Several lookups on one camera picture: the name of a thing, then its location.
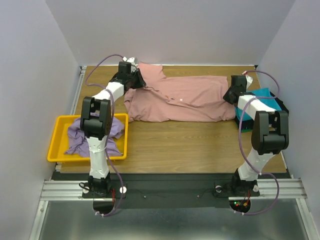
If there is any pink graphic t-shirt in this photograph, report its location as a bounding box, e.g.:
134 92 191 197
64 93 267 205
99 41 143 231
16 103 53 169
124 62 236 122

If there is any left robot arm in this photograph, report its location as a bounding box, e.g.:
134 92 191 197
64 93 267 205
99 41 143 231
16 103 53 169
80 61 146 198

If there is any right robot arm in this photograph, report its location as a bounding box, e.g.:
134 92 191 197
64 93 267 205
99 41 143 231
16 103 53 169
220 72 289 197

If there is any teal folded t-shirt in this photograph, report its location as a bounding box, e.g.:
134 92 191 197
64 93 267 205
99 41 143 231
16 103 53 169
234 88 281 123

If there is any black folded t-shirt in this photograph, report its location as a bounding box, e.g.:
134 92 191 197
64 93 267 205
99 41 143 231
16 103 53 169
234 91 289 129

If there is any green folded t-shirt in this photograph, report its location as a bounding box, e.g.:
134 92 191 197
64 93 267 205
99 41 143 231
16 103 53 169
241 127 252 133

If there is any lavender t-shirt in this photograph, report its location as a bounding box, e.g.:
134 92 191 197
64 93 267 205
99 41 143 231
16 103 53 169
64 117 125 158

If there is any yellow plastic tray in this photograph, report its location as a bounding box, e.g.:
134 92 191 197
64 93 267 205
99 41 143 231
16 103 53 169
47 113 129 163

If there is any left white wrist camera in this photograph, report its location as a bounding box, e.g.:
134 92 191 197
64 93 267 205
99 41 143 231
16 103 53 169
122 56 138 66

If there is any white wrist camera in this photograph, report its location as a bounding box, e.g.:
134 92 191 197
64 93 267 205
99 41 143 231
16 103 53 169
242 71 253 89
122 56 138 66

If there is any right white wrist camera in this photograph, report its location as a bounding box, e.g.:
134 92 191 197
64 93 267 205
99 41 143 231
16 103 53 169
242 71 253 89

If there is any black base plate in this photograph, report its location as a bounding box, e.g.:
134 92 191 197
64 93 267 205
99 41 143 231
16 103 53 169
40 172 302 215

